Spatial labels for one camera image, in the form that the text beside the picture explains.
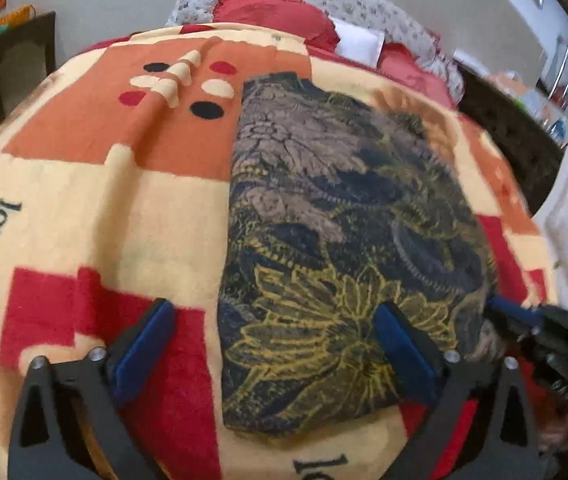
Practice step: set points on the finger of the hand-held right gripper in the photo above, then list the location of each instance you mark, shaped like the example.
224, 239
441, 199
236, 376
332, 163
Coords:
506, 310

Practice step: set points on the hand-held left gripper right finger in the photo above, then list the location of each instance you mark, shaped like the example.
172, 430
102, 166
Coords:
403, 355

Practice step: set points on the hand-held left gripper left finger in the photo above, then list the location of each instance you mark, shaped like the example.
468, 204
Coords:
144, 345

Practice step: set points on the floral patterned dark garment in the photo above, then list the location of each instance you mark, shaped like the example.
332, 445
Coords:
343, 220

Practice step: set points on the orange red printed blanket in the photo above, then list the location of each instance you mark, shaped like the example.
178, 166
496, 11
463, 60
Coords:
89, 185

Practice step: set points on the dark carved wooden cabinet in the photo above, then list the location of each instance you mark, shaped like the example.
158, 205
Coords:
508, 125

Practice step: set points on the pile of bags and boxes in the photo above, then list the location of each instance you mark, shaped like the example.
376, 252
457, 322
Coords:
523, 90

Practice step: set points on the white pillow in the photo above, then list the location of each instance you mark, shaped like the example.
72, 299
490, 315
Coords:
358, 40

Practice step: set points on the dark wooden side table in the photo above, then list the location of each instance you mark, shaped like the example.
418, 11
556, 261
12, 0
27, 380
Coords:
19, 60

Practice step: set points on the orange flat box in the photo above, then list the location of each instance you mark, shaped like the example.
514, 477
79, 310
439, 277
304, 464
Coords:
14, 15

